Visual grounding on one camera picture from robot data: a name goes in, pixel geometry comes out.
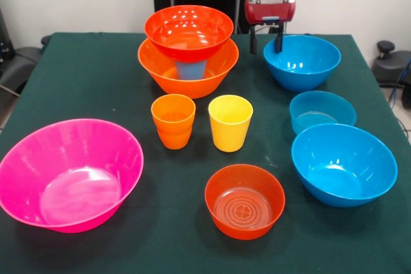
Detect small teal blue bowl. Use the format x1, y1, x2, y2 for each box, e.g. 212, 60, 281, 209
289, 90, 357, 136

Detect large pink bowl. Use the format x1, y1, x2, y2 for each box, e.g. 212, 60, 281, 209
0, 119, 144, 234

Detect small red bowl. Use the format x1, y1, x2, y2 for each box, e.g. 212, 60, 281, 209
204, 164, 286, 241

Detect wide red bowl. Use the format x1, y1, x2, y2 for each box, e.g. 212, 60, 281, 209
144, 4, 234, 64

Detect large orange bowl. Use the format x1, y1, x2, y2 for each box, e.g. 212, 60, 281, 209
137, 37, 240, 99

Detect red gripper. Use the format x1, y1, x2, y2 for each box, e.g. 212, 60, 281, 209
243, 0, 297, 55

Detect dark green table cloth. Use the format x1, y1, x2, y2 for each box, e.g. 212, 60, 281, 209
0, 32, 411, 274

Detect black wall cable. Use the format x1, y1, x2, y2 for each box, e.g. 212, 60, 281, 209
253, 23, 290, 35

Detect black pedestal leg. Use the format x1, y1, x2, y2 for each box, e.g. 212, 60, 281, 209
372, 40, 411, 110
0, 35, 51, 95

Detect orange cup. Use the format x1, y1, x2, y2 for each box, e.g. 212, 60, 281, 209
156, 125, 193, 150
151, 94, 197, 135

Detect large blue bowl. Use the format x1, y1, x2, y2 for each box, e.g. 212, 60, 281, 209
263, 35, 342, 92
291, 123, 399, 208

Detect blue cup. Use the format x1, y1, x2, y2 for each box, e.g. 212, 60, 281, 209
175, 60, 208, 80

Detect yellow cup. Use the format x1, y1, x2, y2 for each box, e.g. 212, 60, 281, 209
207, 94, 254, 153

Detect blue cable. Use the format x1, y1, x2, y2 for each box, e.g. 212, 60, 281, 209
388, 58, 411, 108

